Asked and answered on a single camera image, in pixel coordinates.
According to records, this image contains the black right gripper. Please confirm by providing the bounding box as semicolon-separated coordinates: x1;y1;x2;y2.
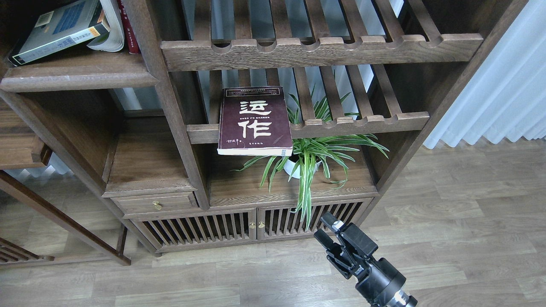
314;212;407;307

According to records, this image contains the dark red book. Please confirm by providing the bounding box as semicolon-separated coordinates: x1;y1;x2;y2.
217;86;293;156

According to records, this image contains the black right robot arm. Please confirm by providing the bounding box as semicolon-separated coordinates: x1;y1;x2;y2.
314;212;418;307

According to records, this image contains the white plant pot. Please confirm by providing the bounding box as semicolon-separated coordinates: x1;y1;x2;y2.
283;155;322;180

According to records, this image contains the green spider plant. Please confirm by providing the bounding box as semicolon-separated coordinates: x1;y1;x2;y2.
234;85;389;231

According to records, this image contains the dark wooden bookshelf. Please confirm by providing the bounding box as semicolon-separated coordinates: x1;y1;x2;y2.
1;0;527;253

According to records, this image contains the brass drawer knob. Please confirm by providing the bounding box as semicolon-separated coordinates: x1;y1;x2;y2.
152;201;163;211

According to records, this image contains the white curtain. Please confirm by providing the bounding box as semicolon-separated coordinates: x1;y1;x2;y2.
424;0;546;148

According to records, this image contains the red spine upright book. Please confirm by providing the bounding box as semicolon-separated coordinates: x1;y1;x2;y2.
117;0;140;54

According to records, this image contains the cream paged upright book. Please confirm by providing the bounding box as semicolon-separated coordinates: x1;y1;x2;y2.
87;0;125;52

